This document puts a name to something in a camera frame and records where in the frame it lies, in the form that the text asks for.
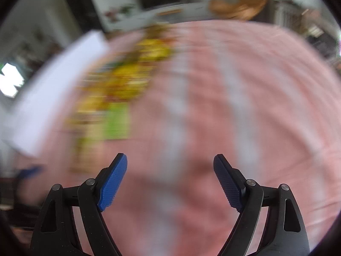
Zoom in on green cracker packet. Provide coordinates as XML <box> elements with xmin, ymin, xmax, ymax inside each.
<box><xmin>103</xmin><ymin>102</ymin><xmax>130</xmax><ymax>140</ymax></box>

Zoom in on clear bag mixed snacks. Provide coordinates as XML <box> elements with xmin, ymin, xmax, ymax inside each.
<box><xmin>144</xmin><ymin>23</ymin><xmax>173</xmax><ymax>40</ymax></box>

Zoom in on white cardboard box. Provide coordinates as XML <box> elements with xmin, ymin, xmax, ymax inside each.
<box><xmin>3</xmin><ymin>30</ymin><xmax>110</xmax><ymax>157</ymax></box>

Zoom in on beige rice cake packet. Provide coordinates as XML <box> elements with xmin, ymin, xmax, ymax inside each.
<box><xmin>70</xmin><ymin>117</ymin><xmax>103</xmax><ymax>173</ymax></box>

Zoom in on yellow chicken snack bag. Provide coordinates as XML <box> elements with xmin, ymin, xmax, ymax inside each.
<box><xmin>79</xmin><ymin>38</ymin><xmax>172</xmax><ymax>112</ymax></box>

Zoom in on striped orange tablecloth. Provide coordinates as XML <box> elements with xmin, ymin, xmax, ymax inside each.
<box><xmin>17</xmin><ymin>20</ymin><xmax>340</xmax><ymax>255</ymax></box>

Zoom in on white tv cabinet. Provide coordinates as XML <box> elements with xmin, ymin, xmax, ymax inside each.
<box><xmin>105</xmin><ymin>1</ymin><xmax>215</xmax><ymax>32</ymax></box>

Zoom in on dark glass cabinet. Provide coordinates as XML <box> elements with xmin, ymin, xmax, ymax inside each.
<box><xmin>66</xmin><ymin>0</ymin><xmax>105</xmax><ymax>33</ymax></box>

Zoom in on small wooden bench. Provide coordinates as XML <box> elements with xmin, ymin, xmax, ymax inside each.
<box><xmin>157</xmin><ymin>9</ymin><xmax>183</xmax><ymax>17</ymax></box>

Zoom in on orange lounge chair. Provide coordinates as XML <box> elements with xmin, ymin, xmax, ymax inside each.
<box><xmin>209</xmin><ymin>0</ymin><xmax>268</xmax><ymax>21</ymax></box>

